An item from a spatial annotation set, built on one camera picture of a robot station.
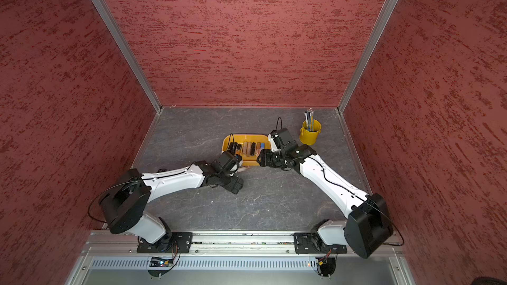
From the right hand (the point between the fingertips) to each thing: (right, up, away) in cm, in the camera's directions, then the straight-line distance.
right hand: (263, 164), depth 80 cm
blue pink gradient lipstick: (0, +5, +21) cm, 22 cm away
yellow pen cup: (+25, +10, +19) cm, 33 cm away
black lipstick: (-5, +4, +20) cm, 21 cm away
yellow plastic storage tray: (-12, +9, +24) cm, 28 cm away
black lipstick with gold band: (-16, +4, +20) cm, 26 cm away
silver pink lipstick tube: (-9, +4, +20) cm, 22 cm away
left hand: (-14, -11, +7) cm, 19 cm away
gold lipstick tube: (-7, +4, +20) cm, 21 cm away
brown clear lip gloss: (-2, +4, +20) cm, 20 cm away
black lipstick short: (-14, +5, +20) cm, 25 cm away
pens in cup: (+24, +19, +17) cm, 35 cm away
